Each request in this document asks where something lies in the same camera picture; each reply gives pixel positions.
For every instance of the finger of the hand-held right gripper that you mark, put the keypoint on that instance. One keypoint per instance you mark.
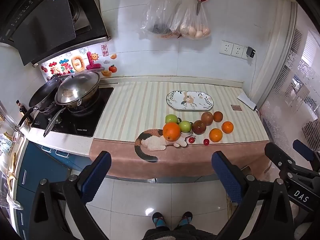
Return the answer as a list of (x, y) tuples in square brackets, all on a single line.
[(303, 150), (277, 156)]

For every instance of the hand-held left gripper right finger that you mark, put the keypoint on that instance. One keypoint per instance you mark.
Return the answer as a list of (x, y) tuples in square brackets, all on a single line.
[(226, 177)]

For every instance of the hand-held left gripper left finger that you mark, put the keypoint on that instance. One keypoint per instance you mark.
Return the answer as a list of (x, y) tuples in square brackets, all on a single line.
[(96, 177)]

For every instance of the red cherry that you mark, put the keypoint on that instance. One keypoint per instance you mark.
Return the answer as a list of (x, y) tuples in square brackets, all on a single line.
[(206, 142), (191, 140)]

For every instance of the red-brown apple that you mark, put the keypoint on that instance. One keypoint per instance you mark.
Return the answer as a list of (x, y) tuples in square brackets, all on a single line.
[(199, 127), (207, 118)]

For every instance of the small dark orange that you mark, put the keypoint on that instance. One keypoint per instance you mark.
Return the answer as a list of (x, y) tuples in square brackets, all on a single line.
[(218, 116)]

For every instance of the green apple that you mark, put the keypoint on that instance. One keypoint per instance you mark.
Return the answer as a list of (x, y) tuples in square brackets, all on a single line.
[(185, 126), (171, 118)]

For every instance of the large orange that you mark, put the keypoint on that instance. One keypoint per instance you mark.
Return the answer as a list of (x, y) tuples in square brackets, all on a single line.
[(171, 131)]

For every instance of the oval bird-print ceramic plate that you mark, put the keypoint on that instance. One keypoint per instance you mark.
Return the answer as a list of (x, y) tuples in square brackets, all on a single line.
[(190, 101)]

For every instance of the blue kitchen cabinet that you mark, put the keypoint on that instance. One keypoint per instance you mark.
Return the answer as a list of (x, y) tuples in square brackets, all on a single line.
[(42, 170)]

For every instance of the person's right slipper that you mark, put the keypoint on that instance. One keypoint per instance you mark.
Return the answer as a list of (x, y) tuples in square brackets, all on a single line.
[(185, 218)]

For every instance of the person's slipper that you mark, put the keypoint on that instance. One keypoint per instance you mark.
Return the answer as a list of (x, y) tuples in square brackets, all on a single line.
[(185, 218), (159, 220)]

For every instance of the black gas stove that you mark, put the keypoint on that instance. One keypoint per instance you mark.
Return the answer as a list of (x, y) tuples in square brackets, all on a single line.
[(85, 120)]

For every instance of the folded white paper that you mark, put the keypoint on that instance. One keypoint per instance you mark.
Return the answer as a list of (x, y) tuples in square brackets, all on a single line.
[(246, 100)]

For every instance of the small brown card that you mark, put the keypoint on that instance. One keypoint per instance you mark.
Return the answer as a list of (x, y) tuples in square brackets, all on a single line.
[(235, 107)]

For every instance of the frosted glass sliding door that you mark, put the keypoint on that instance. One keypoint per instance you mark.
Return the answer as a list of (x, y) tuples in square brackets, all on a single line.
[(295, 80)]

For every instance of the person's left slipper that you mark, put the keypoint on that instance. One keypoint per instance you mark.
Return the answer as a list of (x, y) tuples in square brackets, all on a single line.
[(159, 220)]

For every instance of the person's dark fluffy clothing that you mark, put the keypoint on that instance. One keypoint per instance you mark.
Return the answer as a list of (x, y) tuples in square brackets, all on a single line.
[(170, 233)]

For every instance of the striped cat-print cloth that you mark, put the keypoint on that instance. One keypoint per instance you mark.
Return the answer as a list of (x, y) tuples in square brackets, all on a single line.
[(140, 105)]

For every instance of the steel wok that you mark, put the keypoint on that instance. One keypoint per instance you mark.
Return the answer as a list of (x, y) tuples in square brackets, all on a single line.
[(85, 92)]

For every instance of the glass wok lid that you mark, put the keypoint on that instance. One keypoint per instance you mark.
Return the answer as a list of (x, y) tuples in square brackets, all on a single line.
[(75, 87)]

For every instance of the black frying pan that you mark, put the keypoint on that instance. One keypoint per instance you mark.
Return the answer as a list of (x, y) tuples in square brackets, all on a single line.
[(43, 95)]

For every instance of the dark sauce bottle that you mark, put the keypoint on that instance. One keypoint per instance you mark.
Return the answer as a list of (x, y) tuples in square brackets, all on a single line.
[(22, 109)]

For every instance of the black plug adapter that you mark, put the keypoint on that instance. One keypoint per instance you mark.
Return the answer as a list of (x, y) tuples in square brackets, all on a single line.
[(250, 52)]

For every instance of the clear plastic bag of eggs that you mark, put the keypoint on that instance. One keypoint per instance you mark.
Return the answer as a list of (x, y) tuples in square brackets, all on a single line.
[(193, 26)]

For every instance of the black range hood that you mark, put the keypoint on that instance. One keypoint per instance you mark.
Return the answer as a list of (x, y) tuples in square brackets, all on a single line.
[(45, 22)]

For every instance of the clear plastic bag dark contents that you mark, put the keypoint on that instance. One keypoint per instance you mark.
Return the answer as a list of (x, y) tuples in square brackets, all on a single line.
[(160, 12)]

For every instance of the white wall socket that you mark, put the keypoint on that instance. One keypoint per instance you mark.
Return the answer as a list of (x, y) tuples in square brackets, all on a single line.
[(226, 47), (237, 50)]

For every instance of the colourful wall stickers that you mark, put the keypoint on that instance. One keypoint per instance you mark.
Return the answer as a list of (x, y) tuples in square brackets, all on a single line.
[(75, 63)]

